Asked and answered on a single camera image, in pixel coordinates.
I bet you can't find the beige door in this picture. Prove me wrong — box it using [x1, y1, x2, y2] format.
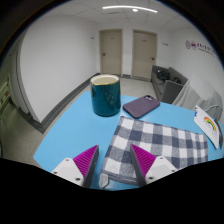
[131, 29, 158, 81]
[98, 28, 124, 77]

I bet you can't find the black bag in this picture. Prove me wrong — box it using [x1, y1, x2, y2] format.
[156, 68, 170, 82]

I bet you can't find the white cloth covered furniture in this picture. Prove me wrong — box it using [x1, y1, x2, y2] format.
[172, 73, 224, 121]

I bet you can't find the purple smartphone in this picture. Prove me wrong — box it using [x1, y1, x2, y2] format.
[122, 94, 161, 120]

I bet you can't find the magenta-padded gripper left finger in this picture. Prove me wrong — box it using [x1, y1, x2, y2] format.
[51, 144, 101, 189]

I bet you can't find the blue white checked towel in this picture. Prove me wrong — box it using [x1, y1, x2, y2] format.
[98, 115, 209, 189]

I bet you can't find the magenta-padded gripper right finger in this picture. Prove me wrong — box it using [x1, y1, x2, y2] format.
[129, 143, 179, 188]

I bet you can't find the dark green mug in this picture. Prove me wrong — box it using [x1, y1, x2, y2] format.
[90, 73, 122, 118]

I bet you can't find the white rainbow print mouse pad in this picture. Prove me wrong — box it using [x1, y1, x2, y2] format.
[193, 104, 221, 150]

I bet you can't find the grey sofa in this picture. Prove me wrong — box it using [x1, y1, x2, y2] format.
[150, 64, 189, 104]

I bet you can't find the long curved ceiling light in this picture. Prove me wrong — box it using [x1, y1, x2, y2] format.
[101, 4, 158, 14]

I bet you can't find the purple wall sign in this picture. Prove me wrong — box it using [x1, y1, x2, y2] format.
[184, 39, 221, 61]

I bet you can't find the white curved cable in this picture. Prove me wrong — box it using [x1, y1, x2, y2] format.
[203, 104, 224, 116]

